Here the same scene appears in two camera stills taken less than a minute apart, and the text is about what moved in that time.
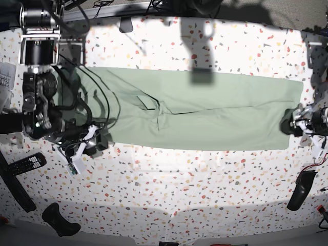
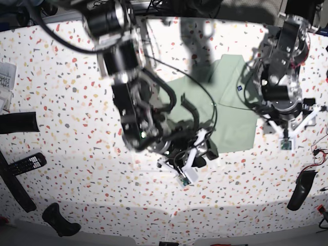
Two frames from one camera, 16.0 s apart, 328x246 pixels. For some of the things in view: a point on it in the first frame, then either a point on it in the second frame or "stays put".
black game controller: x=52 y=214 stays put
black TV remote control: x=28 y=163 stays put
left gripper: x=83 y=140 → x=190 y=149
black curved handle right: x=304 y=183 stays put
